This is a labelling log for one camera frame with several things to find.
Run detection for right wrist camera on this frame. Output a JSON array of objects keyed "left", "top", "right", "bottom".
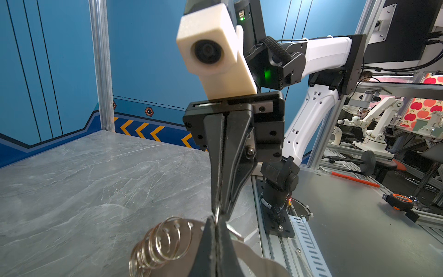
[{"left": 176, "top": 1, "right": 257, "bottom": 100}]

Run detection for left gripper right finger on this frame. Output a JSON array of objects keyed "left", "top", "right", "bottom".
[{"left": 216, "top": 221, "right": 244, "bottom": 277}]

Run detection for aluminium front rail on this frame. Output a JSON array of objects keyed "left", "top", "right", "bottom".
[{"left": 251, "top": 176, "right": 332, "bottom": 277}]

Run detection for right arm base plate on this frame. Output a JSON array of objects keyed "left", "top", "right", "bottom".
[{"left": 256, "top": 179, "right": 295, "bottom": 238}]

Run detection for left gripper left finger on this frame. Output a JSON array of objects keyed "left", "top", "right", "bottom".
[{"left": 188, "top": 216, "right": 216, "bottom": 277}]

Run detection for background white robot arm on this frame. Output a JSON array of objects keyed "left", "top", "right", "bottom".
[{"left": 337, "top": 98, "right": 403, "bottom": 159}]

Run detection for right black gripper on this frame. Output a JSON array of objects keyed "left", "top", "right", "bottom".
[{"left": 183, "top": 91, "right": 285, "bottom": 220}]

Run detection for black round stand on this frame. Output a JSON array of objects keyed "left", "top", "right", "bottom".
[{"left": 323, "top": 151, "right": 398, "bottom": 176}]

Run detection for red pen on bench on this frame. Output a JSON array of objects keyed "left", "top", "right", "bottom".
[{"left": 331, "top": 172, "right": 380, "bottom": 188}]

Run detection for orange black tape measure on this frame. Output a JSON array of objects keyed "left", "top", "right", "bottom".
[{"left": 382, "top": 193, "right": 419, "bottom": 223}]

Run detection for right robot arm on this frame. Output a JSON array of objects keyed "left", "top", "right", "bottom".
[{"left": 176, "top": 1, "right": 366, "bottom": 220}]

